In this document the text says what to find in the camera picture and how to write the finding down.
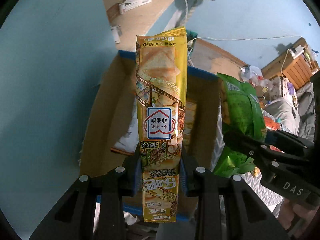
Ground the grey blanket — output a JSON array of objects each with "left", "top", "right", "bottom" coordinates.
[{"left": 265, "top": 82, "right": 316, "bottom": 142}]

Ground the grey chevron fabric ottoman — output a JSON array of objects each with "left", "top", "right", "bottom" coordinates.
[{"left": 209, "top": 105, "right": 284, "bottom": 218}]

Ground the golden yellow snack bag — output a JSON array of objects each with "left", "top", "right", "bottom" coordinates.
[{"left": 136, "top": 27, "right": 187, "bottom": 223}]

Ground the white orange snack bag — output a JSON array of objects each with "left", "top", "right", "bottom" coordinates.
[{"left": 111, "top": 119, "right": 139, "bottom": 155}]

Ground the green snack bag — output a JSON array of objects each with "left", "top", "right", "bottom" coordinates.
[{"left": 213, "top": 73, "right": 266, "bottom": 178}]

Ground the white power cable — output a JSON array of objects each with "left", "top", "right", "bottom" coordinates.
[{"left": 186, "top": 0, "right": 303, "bottom": 66}]

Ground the clear plastic bag pile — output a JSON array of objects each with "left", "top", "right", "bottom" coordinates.
[{"left": 240, "top": 65, "right": 272, "bottom": 88}]

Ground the blue cardboard box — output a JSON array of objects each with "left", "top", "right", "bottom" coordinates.
[{"left": 80, "top": 50, "right": 220, "bottom": 220}]

